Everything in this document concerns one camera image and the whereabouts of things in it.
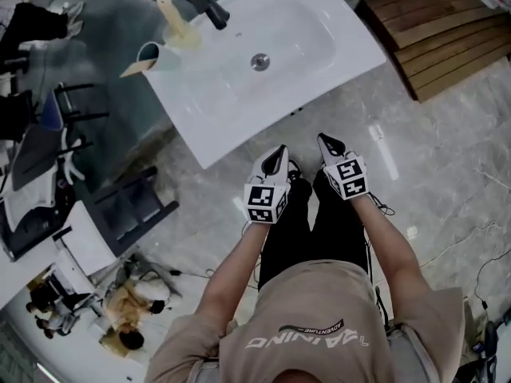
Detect wooden slat platform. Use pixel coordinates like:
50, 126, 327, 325
355, 0, 511, 104

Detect black trousers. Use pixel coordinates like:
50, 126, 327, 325
256, 167, 371, 291

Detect black shoe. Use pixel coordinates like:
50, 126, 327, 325
286, 158, 303, 184

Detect flat wooden stick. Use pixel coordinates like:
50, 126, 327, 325
119, 57, 157, 80

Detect black faucet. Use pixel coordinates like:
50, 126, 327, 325
183, 0, 232, 31

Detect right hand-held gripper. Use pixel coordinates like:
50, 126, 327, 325
317, 132, 369, 203

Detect black floor cable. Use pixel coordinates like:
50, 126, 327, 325
472, 249, 511, 311

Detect beige printed t-shirt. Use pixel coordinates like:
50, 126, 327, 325
145, 259, 466, 383

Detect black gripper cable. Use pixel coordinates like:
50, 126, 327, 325
368, 191, 397, 218

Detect white sink basin top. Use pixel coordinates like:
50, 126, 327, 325
145, 0, 389, 172

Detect person's left forearm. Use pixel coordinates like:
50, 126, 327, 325
194, 220, 273, 335

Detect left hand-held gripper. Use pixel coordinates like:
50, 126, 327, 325
243, 144, 292, 226

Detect white cup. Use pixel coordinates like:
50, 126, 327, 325
135, 41, 181, 73

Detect metal sink drain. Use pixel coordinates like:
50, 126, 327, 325
250, 52, 272, 72

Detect white floor cable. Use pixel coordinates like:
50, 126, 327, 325
406, 219, 511, 274

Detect person's right forearm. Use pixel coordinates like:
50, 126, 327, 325
351, 192, 435, 323

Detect black side table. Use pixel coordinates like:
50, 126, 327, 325
93, 165, 181, 258

